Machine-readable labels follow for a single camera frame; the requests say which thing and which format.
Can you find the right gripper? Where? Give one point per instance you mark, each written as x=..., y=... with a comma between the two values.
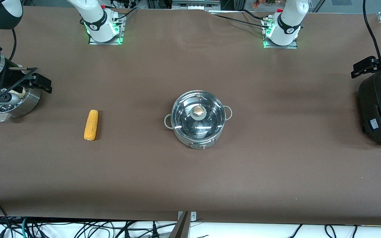
x=11, y=76

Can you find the yellow corn cob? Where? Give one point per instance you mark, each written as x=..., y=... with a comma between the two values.
x=91, y=125

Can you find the glass pot lid with knob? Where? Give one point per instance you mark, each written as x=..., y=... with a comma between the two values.
x=184, y=115

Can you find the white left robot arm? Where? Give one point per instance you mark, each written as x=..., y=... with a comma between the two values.
x=286, y=24

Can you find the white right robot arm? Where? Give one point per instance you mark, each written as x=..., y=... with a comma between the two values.
x=99, y=23

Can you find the silver steamer pot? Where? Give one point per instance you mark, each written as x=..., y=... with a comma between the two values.
x=28, y=102

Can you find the white steamed bun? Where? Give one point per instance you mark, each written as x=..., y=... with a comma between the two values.
x=21, y=92

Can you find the black rice cooker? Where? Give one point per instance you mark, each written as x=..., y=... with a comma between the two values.
x=380, y=109

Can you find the brown table cover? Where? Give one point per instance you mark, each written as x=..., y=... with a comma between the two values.
x=144, y=172

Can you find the metal table edge bracket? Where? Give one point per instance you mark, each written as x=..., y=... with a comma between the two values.
x=193, y=216

